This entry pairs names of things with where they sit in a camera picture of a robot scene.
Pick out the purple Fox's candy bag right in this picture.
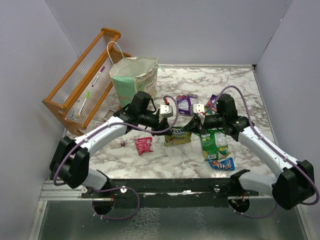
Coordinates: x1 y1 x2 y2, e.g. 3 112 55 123
205 94 217 111

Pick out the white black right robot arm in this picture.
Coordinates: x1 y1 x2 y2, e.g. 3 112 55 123
184 94 319 210

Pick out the black front mounting rail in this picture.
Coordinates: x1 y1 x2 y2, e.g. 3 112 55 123
82 177 258 209

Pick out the open cardboard box sleeve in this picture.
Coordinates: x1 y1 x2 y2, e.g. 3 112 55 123
103 109 115 122

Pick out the green yellow Fox's spring tea bag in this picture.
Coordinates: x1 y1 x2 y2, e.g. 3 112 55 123
164 126 192 147

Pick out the red white small card box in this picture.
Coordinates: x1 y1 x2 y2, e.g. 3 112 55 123
94 121 104 128

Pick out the wooden rack with clear slats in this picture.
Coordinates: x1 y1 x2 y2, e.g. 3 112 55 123
42 28 122 136

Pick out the green white marker pen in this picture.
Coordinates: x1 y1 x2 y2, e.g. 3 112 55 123
77 91 90 117

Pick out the blue M&M's packet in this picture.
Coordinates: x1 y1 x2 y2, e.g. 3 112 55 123
208 157 236 171

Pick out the pink red snack packet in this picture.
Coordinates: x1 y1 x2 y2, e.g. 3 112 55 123
134 137 153 156

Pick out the green candy bag back side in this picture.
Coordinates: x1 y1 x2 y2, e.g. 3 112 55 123
200 129 230 161

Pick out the purple Fox's candy bag left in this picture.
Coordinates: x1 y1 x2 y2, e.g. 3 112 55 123
176 94 199 116

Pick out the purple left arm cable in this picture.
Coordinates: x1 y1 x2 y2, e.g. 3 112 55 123
52 95 180 187

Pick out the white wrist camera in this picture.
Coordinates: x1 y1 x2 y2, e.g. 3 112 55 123
159 104 174 118
191 103 205 120

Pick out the green paper gift bag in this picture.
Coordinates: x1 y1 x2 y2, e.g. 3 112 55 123
107 50 165 108

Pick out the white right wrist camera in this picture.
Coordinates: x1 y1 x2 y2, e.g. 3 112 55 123
191 103 205 120

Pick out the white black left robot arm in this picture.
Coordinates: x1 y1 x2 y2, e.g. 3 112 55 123
49 91 174 198

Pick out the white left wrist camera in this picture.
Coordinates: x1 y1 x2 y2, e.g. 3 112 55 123
159 104 174 118

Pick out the purple fox's candy bag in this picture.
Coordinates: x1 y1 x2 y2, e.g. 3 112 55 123
205 94 217 111
176 94 199 116

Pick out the small beige eraser block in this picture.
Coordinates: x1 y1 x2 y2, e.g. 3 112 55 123
110 143 122 149

